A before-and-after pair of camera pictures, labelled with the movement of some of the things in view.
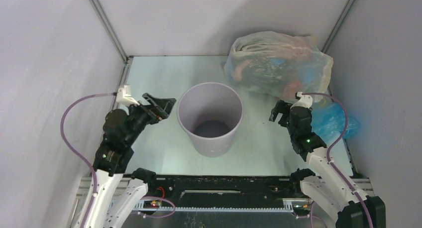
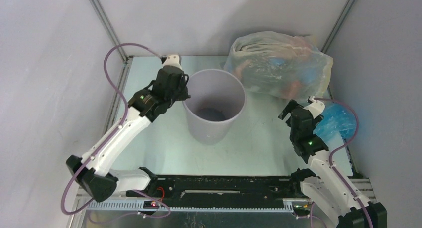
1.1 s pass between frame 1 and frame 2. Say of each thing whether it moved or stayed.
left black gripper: moved
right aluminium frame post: stayed
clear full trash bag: stayed
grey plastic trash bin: moved
